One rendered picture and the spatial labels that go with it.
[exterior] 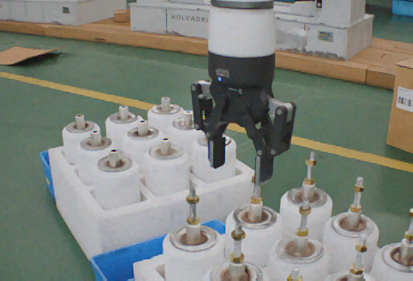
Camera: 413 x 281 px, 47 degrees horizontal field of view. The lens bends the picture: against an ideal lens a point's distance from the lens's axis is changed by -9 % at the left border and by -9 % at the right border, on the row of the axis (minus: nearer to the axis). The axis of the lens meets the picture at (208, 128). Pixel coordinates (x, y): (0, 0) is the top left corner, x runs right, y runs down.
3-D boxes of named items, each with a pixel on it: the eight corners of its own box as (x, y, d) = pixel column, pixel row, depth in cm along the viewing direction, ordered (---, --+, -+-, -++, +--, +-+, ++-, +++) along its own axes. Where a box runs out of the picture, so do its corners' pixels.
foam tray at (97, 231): (180, 178, 152) (178, 120, 145) (257, 240, 121) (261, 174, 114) (56, 208, 133) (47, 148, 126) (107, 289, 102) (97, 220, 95)
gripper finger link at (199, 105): (210, 78, 63) (219, 125, 64) (200, 79, 64) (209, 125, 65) (195, 83, 61) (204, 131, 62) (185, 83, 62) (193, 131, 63)
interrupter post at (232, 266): (224, 279, 69) (224, 262, 67) (233, 271, 70) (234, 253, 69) (239, 285, 67) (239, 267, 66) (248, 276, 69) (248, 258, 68)
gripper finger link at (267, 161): (258, 140, 58) (256, 180, 59) (280, 147, 56) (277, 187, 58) (266, 136, 59) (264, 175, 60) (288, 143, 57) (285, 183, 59)
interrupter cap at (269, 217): (235, 206, 88) (235, 203, 88) (278, 208, 87) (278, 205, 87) (229, 229, 81) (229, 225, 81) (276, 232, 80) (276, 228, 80)
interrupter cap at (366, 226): (381, 224, 81) (381, 220, 80) (360, 245, 76) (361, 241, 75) (344, 211, 85) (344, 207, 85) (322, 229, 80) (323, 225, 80)
